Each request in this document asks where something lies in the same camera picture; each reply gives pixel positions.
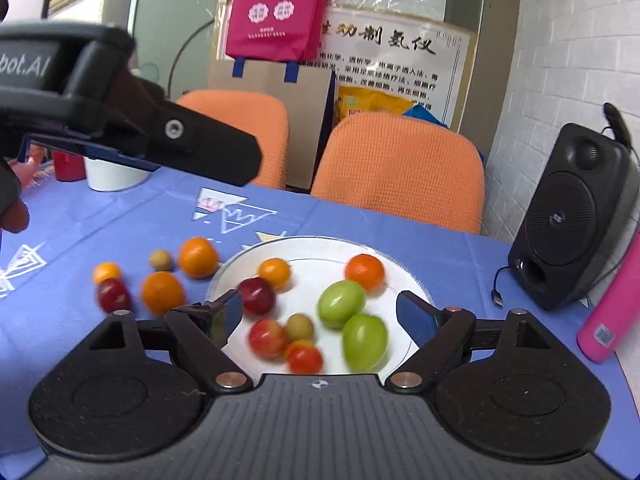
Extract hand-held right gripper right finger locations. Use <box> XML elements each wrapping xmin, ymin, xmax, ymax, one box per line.
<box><xmin>385</xmin><ymin>291</ymin><xmax>558</xmax><ymax>393</ymax></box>

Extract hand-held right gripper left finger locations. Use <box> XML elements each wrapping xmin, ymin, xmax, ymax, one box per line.
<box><xmin>80</xmin><ymin>289</ymin><xmax>253</xmax><ymax>395</ymax></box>

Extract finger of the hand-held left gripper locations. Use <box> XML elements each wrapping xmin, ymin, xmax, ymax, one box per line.
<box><xmin>100</xmin><ymin>76</ymin><xmax>263</xmax><ymax>187</ymax></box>
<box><xmin>20</xmin><ymin>132</ymin><xmax>163</xmax><ymax>172</ymax></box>

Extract dark red apple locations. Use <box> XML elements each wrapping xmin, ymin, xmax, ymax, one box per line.
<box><xmin>97</xmin><ymin>278</ymin><xmax>133</xmax><ymax>314</ymax></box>
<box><xmin>237</xmin><ymin>276</ymin><xmax>277</xmax><ymax>317</ymax></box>

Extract small red yellow apple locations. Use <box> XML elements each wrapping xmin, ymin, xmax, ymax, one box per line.
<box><xmin>248</xmin><ymin>318</ymin><xmax>289</xmax><ymax>360</ymax></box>

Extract green apple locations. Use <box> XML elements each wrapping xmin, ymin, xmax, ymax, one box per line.
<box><xmin>342</xmin><ymin>313</ymin><xmax>389</xmax><ymax>373</ymax></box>
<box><xmin>316</xmin><ymin>280</ymin><xmax>367</xmax><ymax>330</ymax></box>

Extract orange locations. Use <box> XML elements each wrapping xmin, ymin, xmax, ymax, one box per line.
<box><xmin>92</xmin><ymin>262</ymin><xmax>123</xmax><ymax>285</ymax></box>
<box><xmin>257</xmin><ymin>258</ymin><xmax>292</xmax><ymax>291</ymax></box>
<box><xmin>140</xmin><ymin>271</ymin><xmax>186</xmax><ymax>315</ymax></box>
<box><xmin>178</xmin><ymin>236</ymin><xmax>220</xmax><ymax>279</ymax></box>

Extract deep orange tangerine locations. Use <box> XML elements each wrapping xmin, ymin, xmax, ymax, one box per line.
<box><xmin>344</xmin><ymin>254</ymin><xmax>386</xmax><ymax>293</ymax></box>

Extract white plate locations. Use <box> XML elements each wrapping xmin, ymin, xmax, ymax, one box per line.
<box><xmin>205</xmin><ymin>236</ymin><xmax>435</xmax><ymax>376</ymax></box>

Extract red orange tomato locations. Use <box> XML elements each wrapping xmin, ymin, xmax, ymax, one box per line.
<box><xmin>285</xmin><ymin>340</ymin><xmax>325</xmax><ymax>375</ymax></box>

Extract person's left hand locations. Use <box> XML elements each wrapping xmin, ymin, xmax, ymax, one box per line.
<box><xmin>0</xmin><ymin>199</ymin><xmax>30</xmax><ymax>235</ymax></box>

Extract white thermos jug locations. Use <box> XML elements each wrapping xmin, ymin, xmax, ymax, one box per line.
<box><xmin>84</xmin><ymin>156</ymin><xmax>153</xmax><ymax>192</ymax></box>

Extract red thermos jug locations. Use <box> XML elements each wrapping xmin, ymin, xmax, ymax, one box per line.
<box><xmin>52</xmin><ymin>150</ymin><xmax>87</xmax><ymax>182</ymax></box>

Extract orange chair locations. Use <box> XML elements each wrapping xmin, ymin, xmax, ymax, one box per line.
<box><xmin>310</xmin><ymin>112</ymin><xmax>486</xmax><ymax>236</ymax></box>
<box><xmin>175</xmin><ymin>90</ymin><xmax>291</xmax><ymax>191</ymax></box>

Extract pink plastic bowl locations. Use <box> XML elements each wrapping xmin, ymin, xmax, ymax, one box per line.
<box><xmin>12</xmin><ymin>145</ymin><xmax>55</xmax><ymax>188</ymax></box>

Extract blue printed tablecloth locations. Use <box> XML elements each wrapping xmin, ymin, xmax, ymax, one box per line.
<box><xmin>0</xmin><ymin>160</ymin><xmax>640</xmax><ymax>480</ymax></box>

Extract frosted glass door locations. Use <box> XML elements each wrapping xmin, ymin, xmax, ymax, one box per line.
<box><xmin>127</xmin><ymin>0</ymin><xmax>241</xmax><ymax>103</ymax></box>

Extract magenta tote bag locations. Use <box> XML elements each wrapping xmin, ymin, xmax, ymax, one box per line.
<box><xmin>225</xmin><ymin>0</ymin><xmax>332</xmax><ymax>66</ymax></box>

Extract yellow plastic bag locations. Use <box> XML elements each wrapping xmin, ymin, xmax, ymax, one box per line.
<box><xmin>336</xmin><ymin>85</ymin><xmax>416</xmax><ymax>123</ymax></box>

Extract black speaker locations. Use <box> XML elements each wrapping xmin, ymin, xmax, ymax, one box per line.
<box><xmin>507</xmin><ymin>102</ymin><xmax>640</xmax><ymax>311</ymax></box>

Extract pink bottle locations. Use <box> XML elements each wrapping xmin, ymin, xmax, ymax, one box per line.
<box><xmin>576</xmin><ymin>227</ymin><xmax>640</xmax><ymax>363</ymax></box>

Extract blue plastic bag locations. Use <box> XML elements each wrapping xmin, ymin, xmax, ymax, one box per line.
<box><xmin>401</xmin><ymin>102</ymin><xmax>449</xmax><ymax>128</ymax></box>

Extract black speaker cable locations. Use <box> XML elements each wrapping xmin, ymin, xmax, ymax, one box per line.
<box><xmin>492</xmin><ymin>265</ymin><xmax>518</xmax><ymax>308</ymax></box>

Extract brown paper bag blue handles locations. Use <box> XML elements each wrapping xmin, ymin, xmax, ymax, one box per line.
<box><xmin>207</xmin><ymin>57</ymin><xmax>337</xmax><ymax>191</ymax></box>

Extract white wall poster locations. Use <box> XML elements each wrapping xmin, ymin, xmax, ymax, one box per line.
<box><xmin>320</xmin><ymin>7</ymin><xmax>476</xmax><ymax>133</ymax></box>

